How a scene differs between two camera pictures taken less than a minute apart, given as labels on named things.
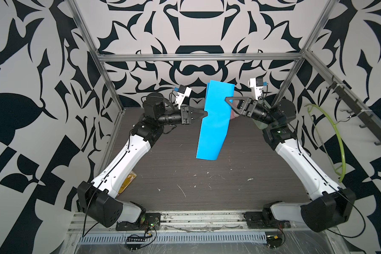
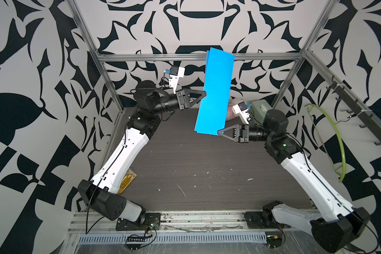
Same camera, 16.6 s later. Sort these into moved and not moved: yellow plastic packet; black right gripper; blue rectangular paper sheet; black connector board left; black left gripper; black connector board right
Moved: blue rectangular paper sheet; black left gripper; black right gripper
Not moved: black connector board left; yellow plastic packet; black connector board right
